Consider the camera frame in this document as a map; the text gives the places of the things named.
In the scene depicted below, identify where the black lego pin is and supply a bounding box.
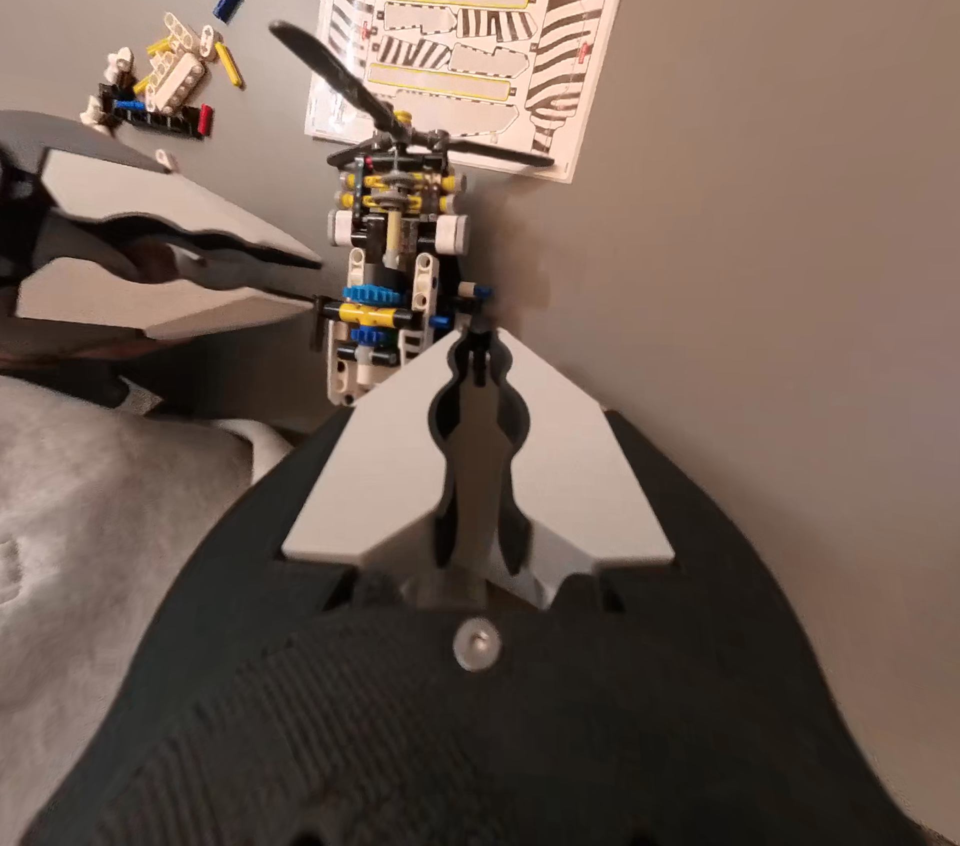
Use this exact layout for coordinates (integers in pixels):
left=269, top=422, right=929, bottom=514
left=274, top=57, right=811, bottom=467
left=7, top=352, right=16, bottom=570
left=466, top=327, right=498, bottom=388

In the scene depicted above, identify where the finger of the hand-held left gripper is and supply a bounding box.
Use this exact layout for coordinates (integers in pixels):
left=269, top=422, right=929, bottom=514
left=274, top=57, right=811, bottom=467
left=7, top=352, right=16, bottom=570
left=13, top=244, right=318, bottom=342
left=39, top=147, right=325, bottom=271

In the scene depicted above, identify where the lego propeller plane model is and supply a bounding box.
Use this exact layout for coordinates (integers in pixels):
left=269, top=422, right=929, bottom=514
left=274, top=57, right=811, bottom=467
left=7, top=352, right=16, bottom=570
left=268, top=19, right=558, bottom=408

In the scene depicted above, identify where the pile of loose lego pieces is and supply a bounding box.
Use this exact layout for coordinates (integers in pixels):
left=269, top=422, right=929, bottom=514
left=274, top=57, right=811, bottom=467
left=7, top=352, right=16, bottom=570
left=78, top=0, right=250, bottom=176

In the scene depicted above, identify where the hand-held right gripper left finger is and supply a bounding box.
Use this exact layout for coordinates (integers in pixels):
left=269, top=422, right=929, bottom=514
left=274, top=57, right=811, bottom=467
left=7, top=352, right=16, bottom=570
left=281, top=328, right=462, bottom=562

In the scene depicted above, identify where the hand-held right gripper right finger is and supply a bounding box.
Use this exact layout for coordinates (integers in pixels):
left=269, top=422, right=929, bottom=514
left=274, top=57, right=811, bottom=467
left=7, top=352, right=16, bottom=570
left=487, top=328, right=676, bottom=603

